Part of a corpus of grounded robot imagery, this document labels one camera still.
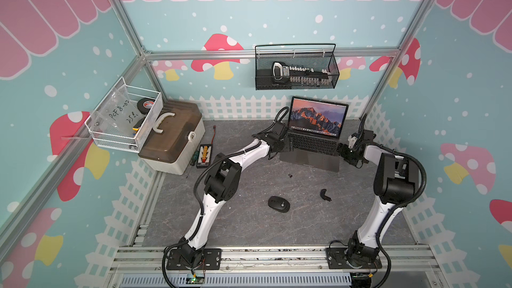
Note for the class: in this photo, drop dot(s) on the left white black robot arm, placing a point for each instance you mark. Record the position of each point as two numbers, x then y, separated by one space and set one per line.
219 183

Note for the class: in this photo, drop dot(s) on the clear labelled plastic bag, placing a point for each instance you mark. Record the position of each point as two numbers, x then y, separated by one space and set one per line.
117 114

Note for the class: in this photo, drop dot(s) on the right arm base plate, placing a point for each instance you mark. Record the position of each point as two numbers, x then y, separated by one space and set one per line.
348 258

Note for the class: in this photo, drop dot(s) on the black mouse battery cover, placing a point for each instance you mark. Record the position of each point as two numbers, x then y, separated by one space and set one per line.
324 196

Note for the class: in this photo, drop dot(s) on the black board yellow connectors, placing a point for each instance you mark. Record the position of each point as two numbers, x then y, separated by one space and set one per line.
204 156

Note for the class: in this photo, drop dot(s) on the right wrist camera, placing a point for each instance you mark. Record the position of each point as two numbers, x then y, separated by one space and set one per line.
352 140

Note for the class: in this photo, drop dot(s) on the black mesh wall basket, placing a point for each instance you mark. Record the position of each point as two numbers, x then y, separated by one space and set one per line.
315 55

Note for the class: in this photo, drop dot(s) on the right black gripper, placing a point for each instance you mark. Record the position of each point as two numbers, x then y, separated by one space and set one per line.
341 149

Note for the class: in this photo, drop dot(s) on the socket set in basket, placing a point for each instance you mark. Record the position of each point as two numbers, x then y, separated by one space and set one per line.
286 74

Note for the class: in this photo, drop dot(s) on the white wire wall basket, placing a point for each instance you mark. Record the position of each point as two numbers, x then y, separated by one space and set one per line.
134 143

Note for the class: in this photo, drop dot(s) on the yellow tool in basket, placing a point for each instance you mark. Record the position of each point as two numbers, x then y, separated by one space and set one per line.
137 126

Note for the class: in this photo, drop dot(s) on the black wireless mouse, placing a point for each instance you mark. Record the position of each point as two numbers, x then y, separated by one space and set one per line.
279 204

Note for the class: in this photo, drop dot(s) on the grey laptop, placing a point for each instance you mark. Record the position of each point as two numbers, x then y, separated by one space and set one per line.
314 129

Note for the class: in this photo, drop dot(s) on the black tape roll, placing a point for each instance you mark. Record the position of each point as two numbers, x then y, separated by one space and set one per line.
144 105

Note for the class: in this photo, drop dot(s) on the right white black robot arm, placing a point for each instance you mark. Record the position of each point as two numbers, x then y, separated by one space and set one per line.
399 181

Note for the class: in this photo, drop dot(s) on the green handled screwdriver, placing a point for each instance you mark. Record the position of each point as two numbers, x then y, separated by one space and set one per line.
193 160

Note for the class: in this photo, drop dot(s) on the brown lid storage box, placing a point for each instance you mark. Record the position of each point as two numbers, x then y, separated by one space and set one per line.
174 137

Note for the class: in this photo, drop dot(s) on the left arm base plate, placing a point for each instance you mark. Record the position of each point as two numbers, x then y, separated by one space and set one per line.
186 258

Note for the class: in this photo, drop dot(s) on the aluminium mounting rail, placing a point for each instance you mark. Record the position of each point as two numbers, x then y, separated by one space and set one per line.
238 259

